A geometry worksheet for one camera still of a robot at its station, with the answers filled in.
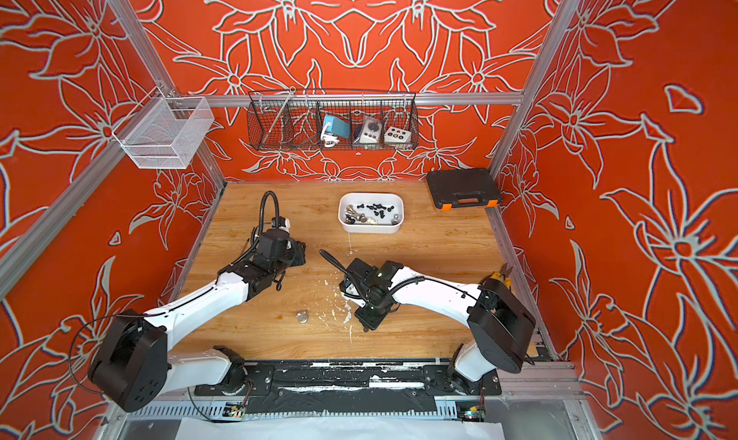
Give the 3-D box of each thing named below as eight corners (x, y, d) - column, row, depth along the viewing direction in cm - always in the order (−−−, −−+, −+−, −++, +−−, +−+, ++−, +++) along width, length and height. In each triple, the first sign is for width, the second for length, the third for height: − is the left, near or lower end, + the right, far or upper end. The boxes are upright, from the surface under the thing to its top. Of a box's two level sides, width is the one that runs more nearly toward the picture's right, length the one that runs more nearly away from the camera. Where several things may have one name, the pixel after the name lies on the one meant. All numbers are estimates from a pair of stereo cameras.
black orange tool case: (433, 212, 112) (436, 204, 108) (426, 177, 125) (428, 168, 120) (499, 212, 112) (504, 203, 108) (486, 177, 125) (490, 168, 120)
